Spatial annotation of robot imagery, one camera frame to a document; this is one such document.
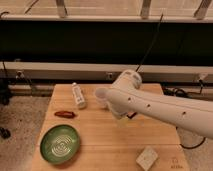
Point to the black and orange box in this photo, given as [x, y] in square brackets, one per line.
[132, 115]

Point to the black object on floor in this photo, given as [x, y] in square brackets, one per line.
[4, 133]

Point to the white plastic bottle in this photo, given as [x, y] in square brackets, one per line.
[78, 96]

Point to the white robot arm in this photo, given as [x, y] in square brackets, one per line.
[124, 95]

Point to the white sponge block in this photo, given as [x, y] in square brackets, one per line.
[147, 158]

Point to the grey metal wall rail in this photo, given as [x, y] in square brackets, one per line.
[105, 72]

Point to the translucent plastic cup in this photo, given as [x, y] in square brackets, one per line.
[100, 95]

